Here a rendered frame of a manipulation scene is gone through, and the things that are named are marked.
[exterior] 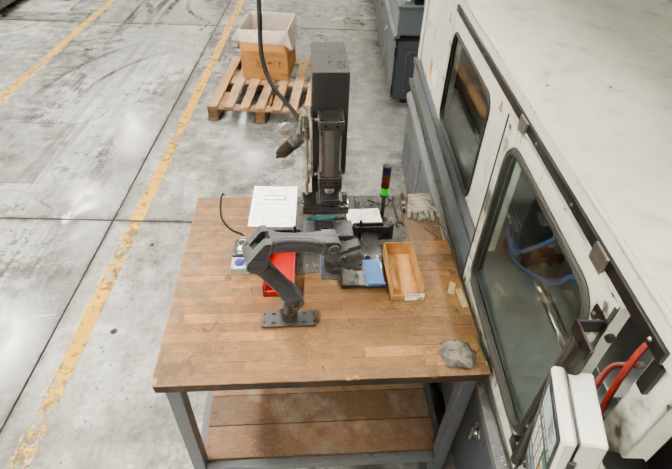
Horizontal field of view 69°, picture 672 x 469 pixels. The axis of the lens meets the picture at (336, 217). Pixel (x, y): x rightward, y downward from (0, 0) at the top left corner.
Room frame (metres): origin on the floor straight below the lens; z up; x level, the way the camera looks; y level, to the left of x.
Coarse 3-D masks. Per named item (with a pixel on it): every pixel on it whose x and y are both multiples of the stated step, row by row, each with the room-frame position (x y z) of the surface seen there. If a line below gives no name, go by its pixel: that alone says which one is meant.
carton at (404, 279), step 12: (384, 252) 1.42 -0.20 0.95; (396, 252) 1.46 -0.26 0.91; (408, 252) 1.47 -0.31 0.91; (384, 264) 1.40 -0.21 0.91; (396, 264) 1.40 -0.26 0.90; (408, 264) 1.40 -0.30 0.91; (396, 276) 1.33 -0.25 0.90; (408, 276) 1.34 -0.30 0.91; (420, 276) 1.28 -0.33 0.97; (396, 288) 1.27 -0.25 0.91; (408, 288) 1.27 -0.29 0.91; (420, 288) 1.25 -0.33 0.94; (396, 300) 1.21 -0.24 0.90
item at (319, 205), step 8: (304, 192) 1.55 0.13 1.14; (312, 192) 1.56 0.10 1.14; (320, 192) 1.50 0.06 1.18; (328, 192) 1.50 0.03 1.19; (336, 192) 1.51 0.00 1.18; (344, 192) 1.56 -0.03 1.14; (304, 200) 1.50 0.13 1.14; (312, 200) 1.51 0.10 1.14; (320, 200) 1.46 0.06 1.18; (328, 200) 1.46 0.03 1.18; (336, 200) 1.46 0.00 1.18; (344, 200) 1.51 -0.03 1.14; (304, 208) 1.46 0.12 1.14; (312, 208) 1.46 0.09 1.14; (320, 208) 1.46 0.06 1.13; (328, 208) 1.47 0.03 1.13; (336, 208) 1.47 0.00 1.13; (344, 208) 1.47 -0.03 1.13
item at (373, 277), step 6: (366, 264) 1.38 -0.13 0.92; (372, 264) 1.38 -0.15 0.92; (378, 264) 1.38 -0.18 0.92; (366, 270) 1.34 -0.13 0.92; (372, 270) 1.34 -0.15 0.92; (378, 270) 1.35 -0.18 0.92; (366, 276) 1.31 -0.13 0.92; (372, 276) 1.31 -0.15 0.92; (378, 276) 1.31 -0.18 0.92; (372, 282) 1.28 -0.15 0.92; (378, 282) 1.28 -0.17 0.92; (384, 282) 1.26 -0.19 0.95
